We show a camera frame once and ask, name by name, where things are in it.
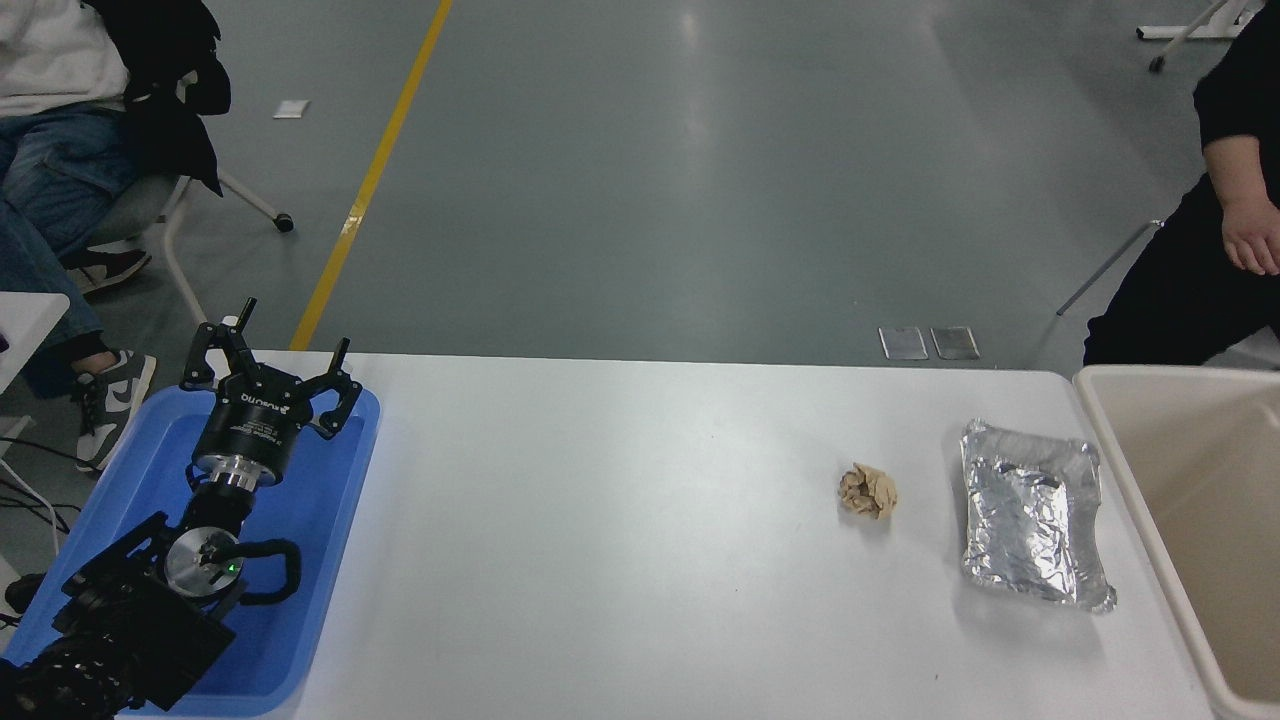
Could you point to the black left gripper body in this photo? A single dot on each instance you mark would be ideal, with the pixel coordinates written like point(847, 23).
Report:
point(250, 425)

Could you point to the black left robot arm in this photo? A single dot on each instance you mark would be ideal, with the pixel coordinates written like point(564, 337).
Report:
point(120, 625)

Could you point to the standing person's forearm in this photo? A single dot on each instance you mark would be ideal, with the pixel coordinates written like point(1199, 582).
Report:
point(1238, 172)

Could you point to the standing person's hand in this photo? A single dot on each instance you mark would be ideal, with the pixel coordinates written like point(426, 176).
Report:
point(1255, 238)

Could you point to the blue plastic tray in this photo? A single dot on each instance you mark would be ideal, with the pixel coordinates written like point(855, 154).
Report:
point(320, 520)

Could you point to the grey white office chair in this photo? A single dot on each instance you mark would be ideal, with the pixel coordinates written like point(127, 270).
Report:
point(130, 215)

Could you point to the small white table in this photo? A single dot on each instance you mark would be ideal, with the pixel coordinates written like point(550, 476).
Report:
point(25, 320)

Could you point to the seated person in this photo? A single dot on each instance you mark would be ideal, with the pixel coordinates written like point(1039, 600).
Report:
point(60, 180)

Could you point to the white paper scrap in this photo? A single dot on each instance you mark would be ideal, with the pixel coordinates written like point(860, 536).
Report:
point(291, 109)

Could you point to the black jacket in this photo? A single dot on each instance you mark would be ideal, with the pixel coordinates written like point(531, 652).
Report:
point(165, 80)

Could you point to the small black object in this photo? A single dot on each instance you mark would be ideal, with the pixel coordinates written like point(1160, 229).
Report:
point(22, 593)

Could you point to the crumpled tan paper ball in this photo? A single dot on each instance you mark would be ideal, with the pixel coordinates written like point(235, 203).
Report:
point(868, 491)

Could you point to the metal floor plate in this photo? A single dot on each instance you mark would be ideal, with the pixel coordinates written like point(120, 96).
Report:
point(903, 342)
point(955, 342)

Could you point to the silver foil tray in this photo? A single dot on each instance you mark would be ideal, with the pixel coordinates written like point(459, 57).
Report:
point(1025, 510)

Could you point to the grey metal rod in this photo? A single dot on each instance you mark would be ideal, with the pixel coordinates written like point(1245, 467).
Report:
point(1110, 268)

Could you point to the standing person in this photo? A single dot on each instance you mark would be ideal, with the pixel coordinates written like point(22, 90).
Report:
point(1180, 290)

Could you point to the large pale bin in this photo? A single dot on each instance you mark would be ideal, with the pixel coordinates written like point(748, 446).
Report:
point(1210, 520)

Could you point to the white stand base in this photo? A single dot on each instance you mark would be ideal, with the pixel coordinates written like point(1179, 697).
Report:
point(1195, 33)

